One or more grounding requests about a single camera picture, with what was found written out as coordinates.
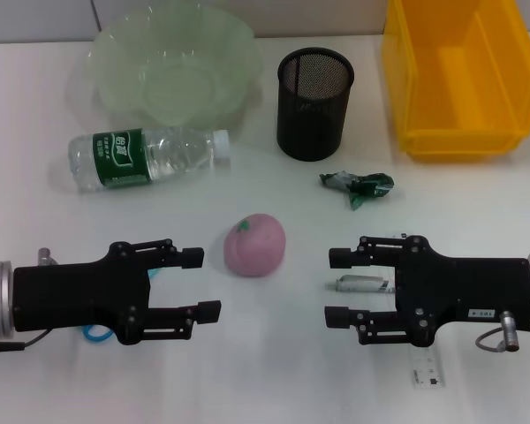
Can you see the green plastic wrapper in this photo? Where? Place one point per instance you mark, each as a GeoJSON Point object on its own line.
{"type": "Point", "coordinates": [362, 185]}

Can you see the blue plastic scissors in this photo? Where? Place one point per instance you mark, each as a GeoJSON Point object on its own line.
{"type": "Point", "coordinates": [93, 339]}

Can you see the black mesh pen holder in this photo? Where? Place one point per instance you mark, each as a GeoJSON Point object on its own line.
{"type": "Point", "coordinates": [313, 115]}

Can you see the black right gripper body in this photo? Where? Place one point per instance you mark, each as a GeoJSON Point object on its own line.
{"type": "Point", "coordinates": [464, 291]}

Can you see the translucent green fruit bowl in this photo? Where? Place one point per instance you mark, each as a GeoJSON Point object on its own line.
{"type": "Point", "coordinates": [176, 75]}

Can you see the clear green-label water bottle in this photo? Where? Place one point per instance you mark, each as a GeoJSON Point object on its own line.
{"type": "Point", "coordinates": [123, 159]}

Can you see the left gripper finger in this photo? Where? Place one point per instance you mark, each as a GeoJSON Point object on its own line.
{"type": "Point", "coordinates": [190, 258]}
{"type": "Point", "coordinates": [203, 312]}

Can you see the grey ballpoint pen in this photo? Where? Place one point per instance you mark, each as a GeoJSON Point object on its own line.
{"type": "Point", "coordinates": [362, 285]}

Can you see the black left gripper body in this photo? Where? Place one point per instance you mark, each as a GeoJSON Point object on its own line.
{"type": "Point", "coordinates": [79, 296]}

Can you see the pink toy peach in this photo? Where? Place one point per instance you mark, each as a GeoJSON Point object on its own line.
{"type": "Point", "coordinates": [256, 247]}

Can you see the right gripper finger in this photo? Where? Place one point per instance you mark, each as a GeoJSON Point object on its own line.
{"type": "Point", "coordinates": [342, 258]}
{"type": "Point", "coordinates": [338, 315]}

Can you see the clear plastic ruler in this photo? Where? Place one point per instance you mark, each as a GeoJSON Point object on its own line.
{"type": "Point", "coordinates": [428, 371]}

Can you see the yellow plastic bin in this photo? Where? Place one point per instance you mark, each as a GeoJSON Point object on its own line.
{"type": "Point", "coordinates": [464, 88]}

